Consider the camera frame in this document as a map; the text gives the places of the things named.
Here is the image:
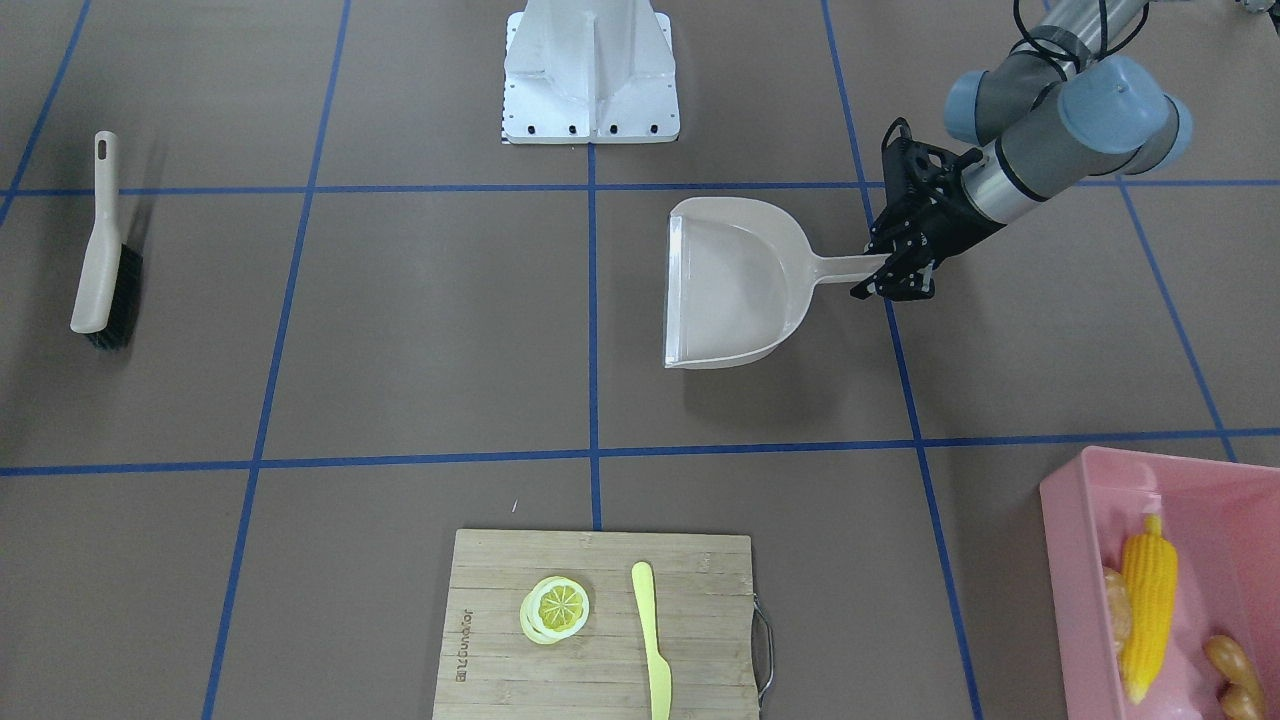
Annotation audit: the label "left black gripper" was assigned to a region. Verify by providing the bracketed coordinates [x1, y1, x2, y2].
[850, 118, 1005, 302]

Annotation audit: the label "beige plastic dustpan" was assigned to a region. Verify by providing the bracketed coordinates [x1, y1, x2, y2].
[663, 197, 890, 370]

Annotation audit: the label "yellow toy corn cob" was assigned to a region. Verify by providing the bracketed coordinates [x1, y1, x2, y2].
[1119, 512, 1179, 705]

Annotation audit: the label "tan toy ginger root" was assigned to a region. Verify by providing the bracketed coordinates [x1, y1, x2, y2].
[1203, 635, 1266, 719]

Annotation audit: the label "beige hand brush black bristles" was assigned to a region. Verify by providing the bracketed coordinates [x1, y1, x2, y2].
[69, 129, 143, 351]

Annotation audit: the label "brown toy potato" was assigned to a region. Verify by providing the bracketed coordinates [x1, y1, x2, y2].
[1102, 566, 1134, 657]

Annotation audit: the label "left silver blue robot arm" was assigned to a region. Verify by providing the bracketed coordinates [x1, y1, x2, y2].
[850, 1, 1194, 302]

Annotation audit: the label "pink plastic bin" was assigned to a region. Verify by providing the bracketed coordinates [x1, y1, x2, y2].
[1039, 447, 1279, 719]

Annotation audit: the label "bamboo cutting board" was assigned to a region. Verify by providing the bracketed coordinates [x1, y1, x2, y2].
[431, 529, 760, 719]

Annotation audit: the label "yellow plastic toy knife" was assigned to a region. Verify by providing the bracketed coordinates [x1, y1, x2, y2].
[631, 561, 673, 719]

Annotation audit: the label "yellow toy lemon slice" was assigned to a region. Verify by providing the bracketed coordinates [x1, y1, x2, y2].
[518, 577, 591, 644]

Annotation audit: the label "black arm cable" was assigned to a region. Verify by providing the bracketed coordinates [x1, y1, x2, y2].
[1012, 0, 1151, 70]

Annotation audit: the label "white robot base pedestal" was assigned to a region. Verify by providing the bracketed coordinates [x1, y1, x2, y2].
[500, 1, 681, 145]

